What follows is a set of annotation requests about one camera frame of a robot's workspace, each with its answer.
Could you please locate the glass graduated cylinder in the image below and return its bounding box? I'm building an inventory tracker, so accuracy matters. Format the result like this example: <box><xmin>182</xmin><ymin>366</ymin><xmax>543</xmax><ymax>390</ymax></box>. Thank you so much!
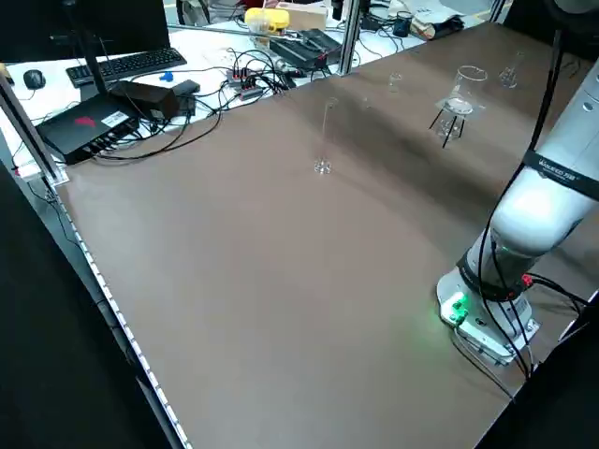
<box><xmin>312</xmin><ymin>96</ymin><xmax>341</xmax><ymax>177</ymax></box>

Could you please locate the grey hub with red plugs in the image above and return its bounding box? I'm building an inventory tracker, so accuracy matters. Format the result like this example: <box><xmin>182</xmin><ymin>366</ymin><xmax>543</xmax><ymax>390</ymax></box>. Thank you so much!
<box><xmin>226</xmin><ymin>67</ymin><xmax>273</xmax><ymax>100</ymax></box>

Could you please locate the black power adapter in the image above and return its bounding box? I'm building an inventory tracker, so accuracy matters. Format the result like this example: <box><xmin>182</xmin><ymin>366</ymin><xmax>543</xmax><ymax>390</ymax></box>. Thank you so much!
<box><xmin>171</xmin><ymin>79</ymin><xmax>202</xmax><ymax>98</ymax></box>

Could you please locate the black flat device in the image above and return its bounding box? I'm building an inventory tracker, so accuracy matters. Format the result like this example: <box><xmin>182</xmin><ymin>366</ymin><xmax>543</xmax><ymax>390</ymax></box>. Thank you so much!
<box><xmin>270</xmin><ymin>28</ymin><xmax>343</xmax><ymax>66</ymax></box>

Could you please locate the dark brown box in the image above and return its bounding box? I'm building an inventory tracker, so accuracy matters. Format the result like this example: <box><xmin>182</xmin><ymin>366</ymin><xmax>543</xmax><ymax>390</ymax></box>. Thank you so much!
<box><xmin>110</xmin><ymin>80</ymin><xmax>180</xmax><ymax>122</ymax></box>

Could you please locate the yellow case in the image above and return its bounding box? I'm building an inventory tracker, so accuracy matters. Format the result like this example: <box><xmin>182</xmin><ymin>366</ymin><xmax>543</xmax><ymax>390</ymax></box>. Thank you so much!
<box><xmin>243</xmin><ymin>7</ymin><xmax>291</xmax><ymax>36</ymax></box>

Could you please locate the cardboard box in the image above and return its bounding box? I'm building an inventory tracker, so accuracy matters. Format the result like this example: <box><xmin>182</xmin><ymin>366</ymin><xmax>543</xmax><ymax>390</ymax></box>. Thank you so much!
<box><xmin>276</xmin><ymin>3</ymin><xmax>329</xmax><ymax>30</ymax></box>

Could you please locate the large clear glass beaker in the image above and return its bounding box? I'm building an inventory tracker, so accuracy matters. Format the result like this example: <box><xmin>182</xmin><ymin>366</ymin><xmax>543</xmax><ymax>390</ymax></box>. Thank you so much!
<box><xmin>452</xmin><ymin>65</ymin><xmax>489</xmax><ymax>103</ymax></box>

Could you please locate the black cup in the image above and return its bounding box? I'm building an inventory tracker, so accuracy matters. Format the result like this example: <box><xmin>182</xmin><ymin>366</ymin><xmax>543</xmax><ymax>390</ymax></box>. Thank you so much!
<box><xmin>392</xmin><ymin>11</ymin><xmax>414</xmax><ymax>38</ymax></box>

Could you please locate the black keyboard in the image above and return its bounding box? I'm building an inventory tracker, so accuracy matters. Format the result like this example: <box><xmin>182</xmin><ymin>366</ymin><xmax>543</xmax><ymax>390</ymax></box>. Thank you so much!
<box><xmin>65</xmin><ymin>46</ymin><xmax>188</xmax><ymax>89</ymax></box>

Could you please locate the black box with red logo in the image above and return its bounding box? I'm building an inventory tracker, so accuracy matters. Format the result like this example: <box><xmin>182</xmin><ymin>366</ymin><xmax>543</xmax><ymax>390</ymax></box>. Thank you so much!
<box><xmin>36</xmin><ymin>95</ymin><xmax>142</xmax><ymax>166</ymax></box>

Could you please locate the black monitor stand pole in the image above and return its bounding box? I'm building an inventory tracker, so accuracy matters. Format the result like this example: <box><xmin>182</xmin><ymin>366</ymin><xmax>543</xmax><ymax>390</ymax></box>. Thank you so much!
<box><xmin>65</xmin><ymin>0</ymin><xmax>110</xmax><ymax>97</ymax></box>

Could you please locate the black computer monitor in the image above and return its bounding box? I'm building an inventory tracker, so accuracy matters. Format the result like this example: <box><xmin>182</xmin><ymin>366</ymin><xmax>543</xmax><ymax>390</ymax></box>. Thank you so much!
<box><xmin>0</xmin><ymin>0</ymin><xmax>171</xmax><ymax>65</ymax></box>

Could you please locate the black computer mouse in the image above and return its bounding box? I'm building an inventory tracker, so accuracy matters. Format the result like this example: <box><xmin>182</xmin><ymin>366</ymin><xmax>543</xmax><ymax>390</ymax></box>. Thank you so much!
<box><xmin>22</xmin><ymin>68</ymin><xmax>47</xmax><ymax>91</ymax></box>

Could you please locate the black desk cable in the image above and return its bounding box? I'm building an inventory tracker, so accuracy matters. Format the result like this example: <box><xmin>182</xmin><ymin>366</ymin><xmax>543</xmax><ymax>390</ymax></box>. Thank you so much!
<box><xmin>93</xmin><ymin>91</ymin><xmax>224</xmax><ymax>163</ymax></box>

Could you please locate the aluminium frame post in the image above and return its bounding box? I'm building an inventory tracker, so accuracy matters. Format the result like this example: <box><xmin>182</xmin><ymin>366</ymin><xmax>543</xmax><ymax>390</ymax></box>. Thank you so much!
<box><xmin>0</xmin><ymin>69</ymin><xmax>71</xmax><ymax>187</ymax></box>
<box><xmin>336</xmin><ymin>0</ymin><xmax>365</xmax><ymax>76</ymax></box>

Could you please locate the aluminium table edge rail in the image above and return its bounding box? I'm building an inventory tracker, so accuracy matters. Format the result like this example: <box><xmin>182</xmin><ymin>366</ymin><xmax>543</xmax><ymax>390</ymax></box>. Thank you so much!
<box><xmin>46</xmin><ymin>181</ymin><xmax>193</xmax><ymax>449</ymax></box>

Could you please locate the black cable with red plug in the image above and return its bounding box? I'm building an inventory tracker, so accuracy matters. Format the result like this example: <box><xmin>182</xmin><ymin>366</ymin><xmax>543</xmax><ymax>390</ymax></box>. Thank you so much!
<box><xmin>521</xmin><ymin>274</ymin><xmax>590</xmax><ymax>324</ymax></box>

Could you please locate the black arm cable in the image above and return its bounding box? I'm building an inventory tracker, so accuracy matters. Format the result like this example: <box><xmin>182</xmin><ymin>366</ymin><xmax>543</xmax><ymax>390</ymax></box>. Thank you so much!
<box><xmin>476</xmin><ymin>27</ymin><xmax>565</xmax><ymax>375</ymax></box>

